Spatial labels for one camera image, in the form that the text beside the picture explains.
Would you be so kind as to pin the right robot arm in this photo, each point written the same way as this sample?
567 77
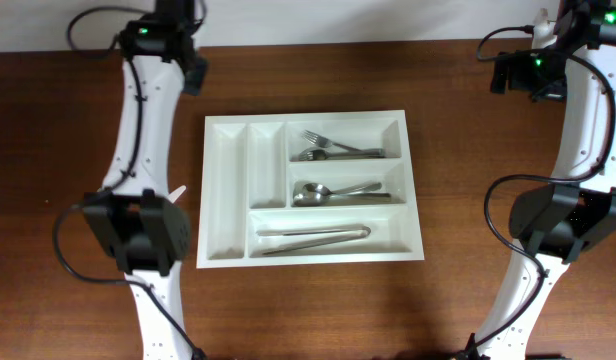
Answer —
572 59

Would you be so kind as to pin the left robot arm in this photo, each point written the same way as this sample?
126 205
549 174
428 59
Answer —
134 215

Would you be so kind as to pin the steel tongs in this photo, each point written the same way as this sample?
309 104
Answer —
312 238

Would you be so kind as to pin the steel fork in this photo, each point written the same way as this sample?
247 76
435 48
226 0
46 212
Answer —
317 154
324 142

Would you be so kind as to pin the white plastic knife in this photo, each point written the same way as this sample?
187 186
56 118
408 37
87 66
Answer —
176 194

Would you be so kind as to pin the steel tablespoon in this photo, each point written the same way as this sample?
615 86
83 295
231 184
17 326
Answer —
314 200
325 191

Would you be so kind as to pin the white cutlery tray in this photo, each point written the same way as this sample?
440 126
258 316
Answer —
251 176

